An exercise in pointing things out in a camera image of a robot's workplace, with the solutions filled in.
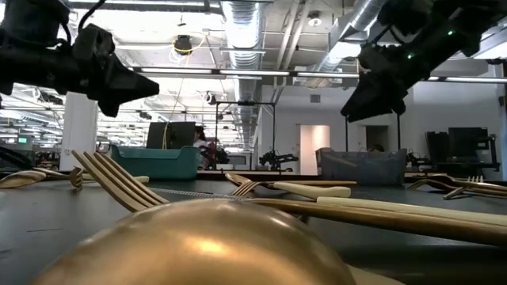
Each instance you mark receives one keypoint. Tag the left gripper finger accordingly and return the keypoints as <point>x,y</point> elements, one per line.
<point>110,109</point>
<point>126,85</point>

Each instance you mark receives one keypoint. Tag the gold fork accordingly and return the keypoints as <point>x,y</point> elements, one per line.
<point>455,192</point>
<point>245,189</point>
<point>76,178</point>
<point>119,182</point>

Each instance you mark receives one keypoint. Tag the gold spoon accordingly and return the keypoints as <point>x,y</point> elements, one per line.
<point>425,183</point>
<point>447,178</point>
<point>198,245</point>
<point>20,179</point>

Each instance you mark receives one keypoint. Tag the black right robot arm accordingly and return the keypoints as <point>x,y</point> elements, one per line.
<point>455,27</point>

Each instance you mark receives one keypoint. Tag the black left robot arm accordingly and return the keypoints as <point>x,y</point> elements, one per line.
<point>31,67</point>

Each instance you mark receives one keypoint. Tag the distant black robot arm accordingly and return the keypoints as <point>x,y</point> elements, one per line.
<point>277,158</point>

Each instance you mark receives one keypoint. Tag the white pillar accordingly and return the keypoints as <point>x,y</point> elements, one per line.
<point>79,130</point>

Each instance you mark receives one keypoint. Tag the grey plastic bin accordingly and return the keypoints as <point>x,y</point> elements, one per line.
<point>364,168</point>

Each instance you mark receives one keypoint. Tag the black ceiling-hung device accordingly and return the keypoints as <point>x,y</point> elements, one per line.
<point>183,44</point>
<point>210,99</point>

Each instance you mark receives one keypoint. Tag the teal plastic bin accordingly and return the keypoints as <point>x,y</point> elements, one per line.
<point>158,164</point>

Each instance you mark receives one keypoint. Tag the black monitor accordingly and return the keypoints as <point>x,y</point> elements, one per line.
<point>467,142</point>

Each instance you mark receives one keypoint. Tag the round ceiling light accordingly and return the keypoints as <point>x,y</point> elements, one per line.
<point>315,21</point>

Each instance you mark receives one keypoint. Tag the green lit screen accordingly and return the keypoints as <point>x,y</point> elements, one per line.
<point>22,140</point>

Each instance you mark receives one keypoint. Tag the person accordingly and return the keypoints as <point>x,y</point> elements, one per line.
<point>202,142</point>

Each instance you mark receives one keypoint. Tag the long ceiling light bar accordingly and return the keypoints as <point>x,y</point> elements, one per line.
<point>257,73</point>

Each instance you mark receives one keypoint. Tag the silver ventilation duct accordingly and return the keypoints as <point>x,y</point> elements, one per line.
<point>348,43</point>
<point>243,39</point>

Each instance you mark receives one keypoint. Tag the black metal frame stand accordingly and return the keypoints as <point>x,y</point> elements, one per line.
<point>245,103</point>

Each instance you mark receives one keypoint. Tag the wood and black table frame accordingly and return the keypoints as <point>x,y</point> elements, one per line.
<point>257,173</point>

